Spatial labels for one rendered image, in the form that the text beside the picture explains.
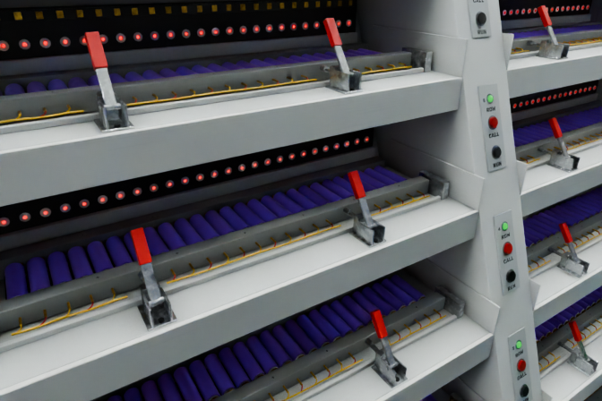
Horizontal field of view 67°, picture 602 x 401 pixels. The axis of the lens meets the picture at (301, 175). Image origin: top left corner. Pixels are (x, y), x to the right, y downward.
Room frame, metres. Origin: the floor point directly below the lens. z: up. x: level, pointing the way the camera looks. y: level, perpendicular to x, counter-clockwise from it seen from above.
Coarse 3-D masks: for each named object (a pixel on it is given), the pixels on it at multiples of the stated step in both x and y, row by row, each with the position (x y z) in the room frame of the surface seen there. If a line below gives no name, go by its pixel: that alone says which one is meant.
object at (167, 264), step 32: (384, 192) 0.63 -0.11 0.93; (416, 192) 0.66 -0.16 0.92; (288, 224) 0.55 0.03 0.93; (320, 224) 0.58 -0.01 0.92; (160, 256) 0.48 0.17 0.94; (192, 256) 0.49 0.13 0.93; (224, 256) 0.51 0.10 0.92; (64, 288) 0.43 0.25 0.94; (96, 288) 0.44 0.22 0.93; (128, 288) 0.46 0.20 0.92; (0, 320) 0.40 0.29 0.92; (32, 320) 0.42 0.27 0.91
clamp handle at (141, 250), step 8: (136, 232) 0.43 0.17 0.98; (136, 240) 0.43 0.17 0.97; (144, 240) 0.43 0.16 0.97; (136, 248) 0.43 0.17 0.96; (144, 248) 0.43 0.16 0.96; (136, 256) 0.43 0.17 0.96; (144, 256) 0.43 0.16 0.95; (144, 264) 0.43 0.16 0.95; (144, 272) 0.43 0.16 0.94; (152, 272) 0.43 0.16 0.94; (144, 280) 0.42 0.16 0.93; (152, 280) 0.43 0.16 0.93; (152, 288) 0.42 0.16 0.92; (152, 296) 0.42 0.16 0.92
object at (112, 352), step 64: (192, 192) 0.60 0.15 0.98; (448, 192) 0.67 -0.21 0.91; (256, 256) 0.52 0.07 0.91; (320, 256) 0.52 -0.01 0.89; (384, 256) 0.54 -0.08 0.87; (64, 320) 0.42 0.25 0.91; (128, 320) 0.42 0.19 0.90; (192, 320) 0.42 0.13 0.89; (256, 320) 0.46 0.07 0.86; (0, 384) 0.35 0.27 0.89; (64, 384) 0.37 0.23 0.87; (128, 384) 0.40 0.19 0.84
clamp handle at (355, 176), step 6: (348, 174) 0.57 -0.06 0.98; (354, 174) 0.56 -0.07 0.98; (354, 180) 0.56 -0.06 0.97; (360, 180) 0.57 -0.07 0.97; (354, 186) 0.56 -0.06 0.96; (360, 186) 0.56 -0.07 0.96; (354, 192) 0.56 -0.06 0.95; (360, 192) 0.56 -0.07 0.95; (360, 198) 0.56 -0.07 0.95; (360, 204) 0.56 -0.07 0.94; (366, 204) 0.56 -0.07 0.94; (366, 210) 0.56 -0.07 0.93; (366, 216) 0.55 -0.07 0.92; (366, 222) 0.55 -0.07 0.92; (372, 222) 0.55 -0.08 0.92
